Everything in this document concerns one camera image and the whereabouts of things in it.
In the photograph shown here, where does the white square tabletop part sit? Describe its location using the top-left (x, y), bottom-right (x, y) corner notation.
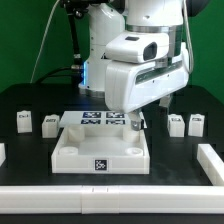
top-left (51, 125), bottom-right (150, 174)

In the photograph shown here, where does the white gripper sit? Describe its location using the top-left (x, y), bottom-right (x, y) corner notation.
top-left (104, 59), bottom-right (190, 131)

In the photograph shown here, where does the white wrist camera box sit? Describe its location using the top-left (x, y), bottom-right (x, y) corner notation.
top-left (105, 32), bottom-right (158, 64)

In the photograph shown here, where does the white front fence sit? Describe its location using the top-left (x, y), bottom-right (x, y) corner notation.
top-left (0, 186), bottom-right (224, 214)

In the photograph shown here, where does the white cable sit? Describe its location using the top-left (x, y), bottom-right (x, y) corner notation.
top-left (29, 0), bottom-right (62, 84)

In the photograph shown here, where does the white left fence piece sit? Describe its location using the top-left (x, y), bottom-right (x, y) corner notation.
top-left (0, 143), bottom-right (6, 166)

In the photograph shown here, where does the white sheet with markers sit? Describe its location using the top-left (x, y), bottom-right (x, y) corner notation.
top-left (58, 110), bottom-right (148, 129)

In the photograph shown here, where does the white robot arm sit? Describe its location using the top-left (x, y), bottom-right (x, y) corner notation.
top-left (79, 0), bottom-right (211, 131)

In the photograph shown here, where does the black cable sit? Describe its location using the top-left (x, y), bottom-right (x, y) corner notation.
top-left (35, 67), bottom-right (84, 84)

